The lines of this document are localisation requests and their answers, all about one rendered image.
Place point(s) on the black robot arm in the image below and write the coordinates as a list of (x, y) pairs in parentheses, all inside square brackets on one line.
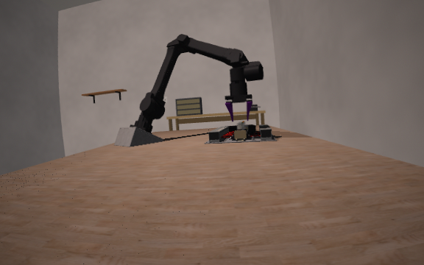
[(152, 106)]

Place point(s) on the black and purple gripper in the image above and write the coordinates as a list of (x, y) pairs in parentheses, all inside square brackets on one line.
[(238, 94)]

